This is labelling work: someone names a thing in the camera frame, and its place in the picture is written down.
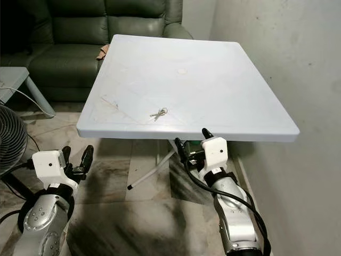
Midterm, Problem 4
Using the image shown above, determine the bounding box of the white metal table leg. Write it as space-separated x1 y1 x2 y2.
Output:
127 149 175 190

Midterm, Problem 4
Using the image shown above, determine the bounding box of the small grey side table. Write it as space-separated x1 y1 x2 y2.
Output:
0 67 56 119

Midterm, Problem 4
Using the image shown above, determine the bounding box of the white plastic folding table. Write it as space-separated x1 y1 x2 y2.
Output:
76 34 301 142

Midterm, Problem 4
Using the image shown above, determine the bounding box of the small brown cloth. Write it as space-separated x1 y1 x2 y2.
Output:
96 44 110 60

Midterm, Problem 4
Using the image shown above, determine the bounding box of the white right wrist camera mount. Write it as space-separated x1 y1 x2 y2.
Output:
199 137 229 174

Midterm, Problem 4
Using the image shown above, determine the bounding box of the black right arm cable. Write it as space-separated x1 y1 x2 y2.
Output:
183 156 272 256

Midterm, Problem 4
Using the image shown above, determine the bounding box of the dark green leather sofa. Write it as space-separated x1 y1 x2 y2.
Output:
0 0 194 103

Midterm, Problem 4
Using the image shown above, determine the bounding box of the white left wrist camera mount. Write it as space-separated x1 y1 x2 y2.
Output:
32 150 78 190

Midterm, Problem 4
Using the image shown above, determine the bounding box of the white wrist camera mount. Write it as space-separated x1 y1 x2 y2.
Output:
32 150 78 190
199 137 229 174

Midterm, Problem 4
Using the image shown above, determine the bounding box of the silver key bunch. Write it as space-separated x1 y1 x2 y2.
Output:
150 108 168 122

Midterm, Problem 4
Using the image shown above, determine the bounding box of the black floor fan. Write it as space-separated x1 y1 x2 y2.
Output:
0 104 33 235

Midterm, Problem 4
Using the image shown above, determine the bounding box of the thin white cable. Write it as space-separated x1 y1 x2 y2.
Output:
0 85 56 118

